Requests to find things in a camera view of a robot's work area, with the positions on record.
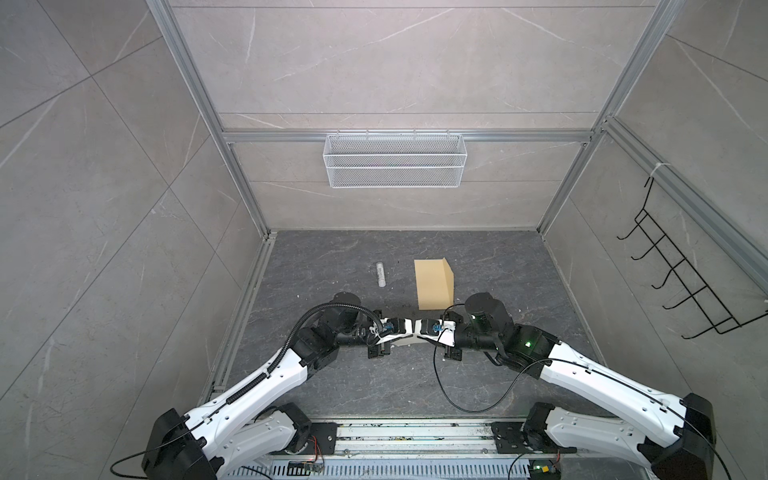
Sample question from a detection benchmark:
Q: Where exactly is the yellow kraft envelope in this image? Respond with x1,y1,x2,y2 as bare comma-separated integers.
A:
414,258,454,311

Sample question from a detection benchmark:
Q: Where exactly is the tan bordered letter paper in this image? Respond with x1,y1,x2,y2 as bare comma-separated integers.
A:
388,332,438,346

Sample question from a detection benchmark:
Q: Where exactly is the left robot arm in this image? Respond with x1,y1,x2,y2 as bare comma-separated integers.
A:
141,294,396,479

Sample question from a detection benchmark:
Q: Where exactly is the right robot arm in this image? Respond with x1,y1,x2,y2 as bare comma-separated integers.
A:
426,292,720,479

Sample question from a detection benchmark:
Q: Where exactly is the white glue stick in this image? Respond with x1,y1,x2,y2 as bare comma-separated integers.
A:
376,262,387,288

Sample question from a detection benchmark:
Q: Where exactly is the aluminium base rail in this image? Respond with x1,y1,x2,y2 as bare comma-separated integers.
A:
221,419,649,479

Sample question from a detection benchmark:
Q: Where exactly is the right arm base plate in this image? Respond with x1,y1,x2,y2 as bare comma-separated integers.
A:
490,421,577,454

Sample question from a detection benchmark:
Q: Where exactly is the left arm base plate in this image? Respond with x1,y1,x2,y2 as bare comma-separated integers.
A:
280,422,339,456

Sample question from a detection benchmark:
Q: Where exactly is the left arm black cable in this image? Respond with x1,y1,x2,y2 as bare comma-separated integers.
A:
109,301,385,480

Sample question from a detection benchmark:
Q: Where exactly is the white wire mesh basket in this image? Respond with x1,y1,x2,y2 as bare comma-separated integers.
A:
323,133,468,189

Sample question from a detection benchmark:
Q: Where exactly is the black wire hook rack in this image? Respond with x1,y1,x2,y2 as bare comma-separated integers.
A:
616,176,767,340

